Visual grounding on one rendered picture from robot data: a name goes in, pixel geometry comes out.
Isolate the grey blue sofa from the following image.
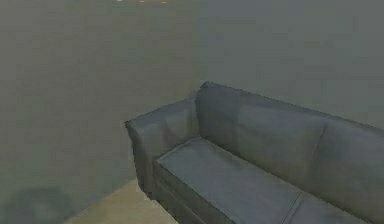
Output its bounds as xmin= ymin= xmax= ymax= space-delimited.
xmin=124 ymin=80 xmax=384 ymax=224

